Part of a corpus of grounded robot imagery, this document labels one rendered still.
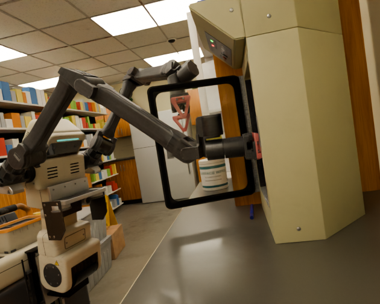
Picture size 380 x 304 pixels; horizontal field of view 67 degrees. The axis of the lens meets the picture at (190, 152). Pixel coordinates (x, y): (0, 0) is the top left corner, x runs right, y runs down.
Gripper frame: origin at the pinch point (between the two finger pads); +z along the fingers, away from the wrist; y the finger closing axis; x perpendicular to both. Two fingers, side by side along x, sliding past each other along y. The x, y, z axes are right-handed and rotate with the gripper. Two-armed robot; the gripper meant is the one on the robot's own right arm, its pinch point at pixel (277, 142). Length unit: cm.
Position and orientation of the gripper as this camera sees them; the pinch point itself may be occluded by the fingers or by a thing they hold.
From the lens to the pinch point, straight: 81.5
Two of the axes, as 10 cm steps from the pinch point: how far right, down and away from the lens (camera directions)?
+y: 1.5, -0.8, 9.9
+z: 9.8, -1.1, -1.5
